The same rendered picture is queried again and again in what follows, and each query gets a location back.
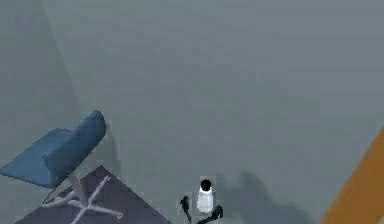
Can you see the white shaker with black cap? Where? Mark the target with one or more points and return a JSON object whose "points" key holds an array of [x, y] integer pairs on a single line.
{"points": [[204, 200]]}

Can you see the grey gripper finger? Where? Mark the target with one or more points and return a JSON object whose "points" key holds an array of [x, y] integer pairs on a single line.
{"points": [[218, 211], [185, 202]]}

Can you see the orange wooden door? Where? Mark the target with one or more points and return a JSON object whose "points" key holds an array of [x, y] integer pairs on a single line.
{"points": [[361, 190]]}

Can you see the blue swivel chair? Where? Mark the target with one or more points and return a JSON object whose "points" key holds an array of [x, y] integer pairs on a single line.
{"points": [[56, 156]]}

